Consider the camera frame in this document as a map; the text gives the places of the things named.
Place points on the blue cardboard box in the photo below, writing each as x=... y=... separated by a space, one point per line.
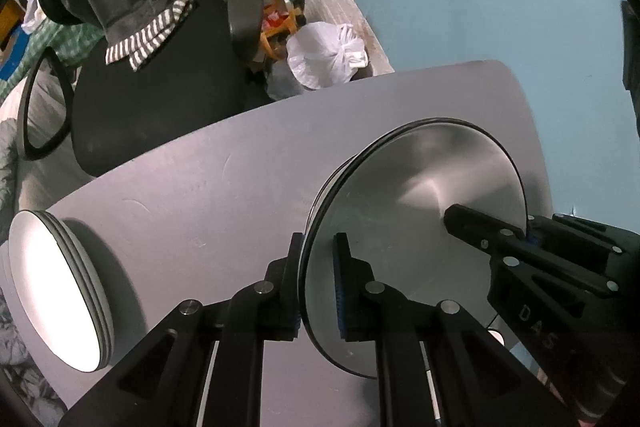
x=12 y=55

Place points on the grey quilted duvet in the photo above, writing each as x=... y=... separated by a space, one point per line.
x=8 y=174

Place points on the white bowl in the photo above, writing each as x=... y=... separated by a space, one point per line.
x=391 y=205
x=327 y=185

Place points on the white plastic bag on floor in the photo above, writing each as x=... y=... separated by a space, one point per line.
x=322 y=55

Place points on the black office chair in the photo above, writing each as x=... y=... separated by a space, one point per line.
x=112 y=113

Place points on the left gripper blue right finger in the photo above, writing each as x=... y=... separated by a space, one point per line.
x=366 y=308

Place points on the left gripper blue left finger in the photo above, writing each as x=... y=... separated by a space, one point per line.
x=269 y=308

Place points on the white plastic bag on table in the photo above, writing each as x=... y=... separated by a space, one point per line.
x=34 y=17

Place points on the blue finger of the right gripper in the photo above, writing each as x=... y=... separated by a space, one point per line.
x=488 y=234
x=566 y=231

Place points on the green checkered tablecloth table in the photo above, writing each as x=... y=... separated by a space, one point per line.
x=72 y=45

